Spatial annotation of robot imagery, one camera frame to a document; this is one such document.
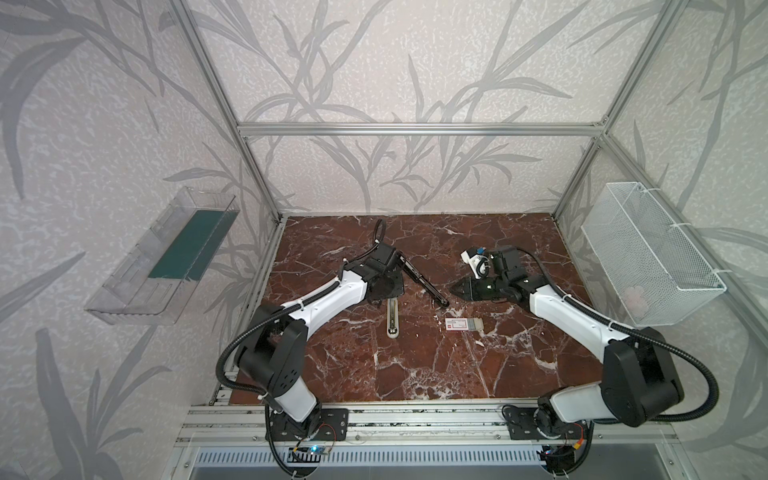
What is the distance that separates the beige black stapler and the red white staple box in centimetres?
5

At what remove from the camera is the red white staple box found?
0.92 meters

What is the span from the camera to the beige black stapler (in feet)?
2.97
